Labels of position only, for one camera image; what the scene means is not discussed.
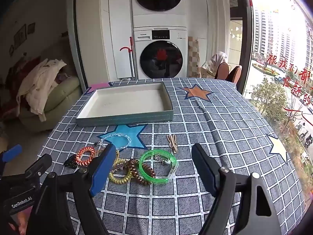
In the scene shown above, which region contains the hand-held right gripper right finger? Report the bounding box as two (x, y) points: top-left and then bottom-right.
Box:
(191, 143), (282, 235)

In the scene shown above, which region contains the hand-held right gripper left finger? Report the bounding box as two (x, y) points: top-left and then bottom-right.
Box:
(26, 143), (117, 235)

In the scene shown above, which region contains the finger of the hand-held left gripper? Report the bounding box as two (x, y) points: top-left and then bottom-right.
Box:
(24, 153), (53, 177)
(0, 144), (23, 163)

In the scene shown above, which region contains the yellow spiral hair tie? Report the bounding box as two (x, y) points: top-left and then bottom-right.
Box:
(108, 158), (134, 184)

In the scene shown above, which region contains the orange spiral hair tie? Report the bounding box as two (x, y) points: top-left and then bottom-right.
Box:
(75, 146), (97, 167)

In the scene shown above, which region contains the black hair claw clip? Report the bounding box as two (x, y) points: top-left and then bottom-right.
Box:
(64, 155), (79, 169)

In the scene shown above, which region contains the brown spiral hair tie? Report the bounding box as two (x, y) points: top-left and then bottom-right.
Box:
(128, 159), (156, 186)

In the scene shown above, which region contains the beige rabbit hair clip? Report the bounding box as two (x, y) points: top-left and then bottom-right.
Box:
(167, 134), (179, 154)

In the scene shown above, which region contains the silver charm pendant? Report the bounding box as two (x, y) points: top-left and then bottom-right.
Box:
(154, 153), (172, 166)

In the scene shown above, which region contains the green plastic bangle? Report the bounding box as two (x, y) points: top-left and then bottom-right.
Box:
(139, 149), (179, 184)

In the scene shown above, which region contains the grey-green shallow box tray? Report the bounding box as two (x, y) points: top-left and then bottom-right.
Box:
(75, 81), (174, 128)

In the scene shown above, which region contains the person's left hand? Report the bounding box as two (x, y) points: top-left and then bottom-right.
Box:
(8, 207), (33, 235)

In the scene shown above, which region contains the pale green sofa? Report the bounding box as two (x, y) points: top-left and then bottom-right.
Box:
(20, 75), (83, 131)

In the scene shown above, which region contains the cream clothes pile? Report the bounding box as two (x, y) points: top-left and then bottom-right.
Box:
(17, 58), (67, 122)

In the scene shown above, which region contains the dark red cloth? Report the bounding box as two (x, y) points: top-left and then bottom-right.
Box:
(5, 56), (41, 108)

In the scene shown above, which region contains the brown slipper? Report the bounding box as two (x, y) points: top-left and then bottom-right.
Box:
(226, 65), (242, 84)
(216, 62), (230, 80)

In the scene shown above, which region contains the white cloth bag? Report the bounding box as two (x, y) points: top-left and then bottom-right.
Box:
(201, 51), (228, 79)

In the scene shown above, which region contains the beige checked panel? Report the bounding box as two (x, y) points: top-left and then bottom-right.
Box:
(188, 37), (200, 79)

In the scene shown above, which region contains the white washing machine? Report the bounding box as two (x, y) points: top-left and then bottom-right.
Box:
(133, 26), (188, 81)

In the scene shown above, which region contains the white tall cabinet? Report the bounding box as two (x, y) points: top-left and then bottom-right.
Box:
(76, 0), (134, 86)

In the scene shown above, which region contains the clear bead bracelet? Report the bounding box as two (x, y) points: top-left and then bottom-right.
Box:
(94, 132), (132, 150)

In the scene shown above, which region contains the red-handled mop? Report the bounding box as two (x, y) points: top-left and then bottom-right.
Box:
(120, 37), (136, 80)

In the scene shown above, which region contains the large wall picture frame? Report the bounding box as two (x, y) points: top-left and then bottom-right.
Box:
(13, 24), (27, 49)

